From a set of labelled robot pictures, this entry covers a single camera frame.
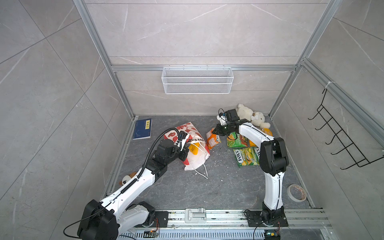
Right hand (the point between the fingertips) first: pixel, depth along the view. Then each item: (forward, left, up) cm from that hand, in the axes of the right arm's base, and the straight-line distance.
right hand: (213, 130), depth 98 cm
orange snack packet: (-6, +1, -1) cm, 6 cm away
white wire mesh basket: (+28, +10, +20) cm, 36 cm away
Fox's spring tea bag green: (-16, -21, -6) cm, 27 cm away
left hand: (-16, +16, +13) cm, 26 cm away
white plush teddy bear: (+12, -33, -2) cm, 36 cm away
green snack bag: (-3, -16, -7) cm, 18 cm away
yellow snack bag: (+3, -40, -6) cm, 41 cm away
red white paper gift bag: (-17, +14, -10) cm, 25 cm away
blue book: (+10, +52, -8) cm, 54 cm away
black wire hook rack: (-26, -55, +22) cm, 65 cm away
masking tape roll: (-38, -44, -11) cm, 59 cm away
